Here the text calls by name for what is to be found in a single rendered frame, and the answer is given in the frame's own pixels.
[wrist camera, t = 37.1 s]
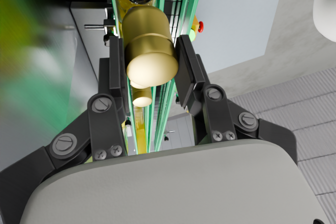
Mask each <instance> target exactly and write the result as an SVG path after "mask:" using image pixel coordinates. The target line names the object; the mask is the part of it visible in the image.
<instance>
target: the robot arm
mask: <svg viewBox="0 0 336 224"><path fill-rule="evenodd" d="M313 21H314V24H315V27H316V29H317V30H318V31H319V33H320V34H321V35H322V36H323V37H325V38H327V39H328V40H330V41H332V42H336V0H314V2H313ZM175 51H176V55H177V58H178V62H179V68H178V71H177V74H176V75H175V76H174V82H175V86H176V90H177V94H178V98H179V102H180V106H181V107H183V109H184V111H188V112H189V113H190V114H191V119H192V127H193V136H194V144H195V146H188V147H181V148H174V149H168V150H161V151H155V152H148V153H142V154H135V155H129V156H128V152H127V147H126V142H125V137H124V133H123V128H122V124H123V123H124V121H125V120H126V117H127V113H129V112H130V108H129V93H128V79H127V74H126V69H125V52H124V45H123V38H119V36H109V57H104V58H99V70H98V93H97V94H95V95H93V96H92V97H91V98H90V99H89V100H88V102H87V109H86V110H85V111H84V112H83V113H82V114H81V115H80V116H78V117H77V118H76V119H75V120H74V121H73V122H71V123H70V124H69V125H68V126H67V127H66V128H64V129H63V130H62V131H61V132H60V133H59V134H57V135H56V136H55V137H54V138H53V140H52V141H51V143H50V144H49V145H47V146H42V147H40V148H39V149H37V150H35V151H34V152H32V153H30V154H28V155H27V156H25V157H23V158H22V159H20V160H18V161H17V162H15V163H13V164H12V165H10V166H8V167H6V168H5V169H3V170H2V171H1V172H0V216H1V219H2V222H3V224H330V222H329V220H328V218H327V216H326V214H325V212H324V210H323V209H322V207H321V205H320V203H319V202H318V200H317V198H316V196H315V194H314V193H313V191H312V189H311V188H310V186H309V184H308V183H307V181H306V179H305V178H304V176H303V174H302V173H301V171H300V170H299V167H298V151H297V139H296V136H295V135H294V133H293V132H292V131H291V130H290V129H288V128H286V127H283V126H280V125H278V124H275V123H272V122H270V121H267V120H264V119H262V118H259V119H257V118H256V117H255V115H254V114H252V113H251V112H249V111H248V110H246V109H244V108H243V107H241V106H239V105H238V104H236V103H234V102H233V101H231V100H229V99H228V98H227V95H226V92H225V90H224V89H223V88H222V87H221V86H219V85H217V84H211V82H210V80H209V77H208V74H207V72H206V69H205V67H204V64H203V61H202V59H201V56H200V55H199V54H198V53H197V54H196V53H195V50H194V48H193V45H192V42H191V39H190V37H189V35H188V34H180V35H179V37H177V38H176V42H175ZM91 156H92V162H88V163H85V162H86V161H87V160H88V159H89V158H90V157H91Z"/></svg>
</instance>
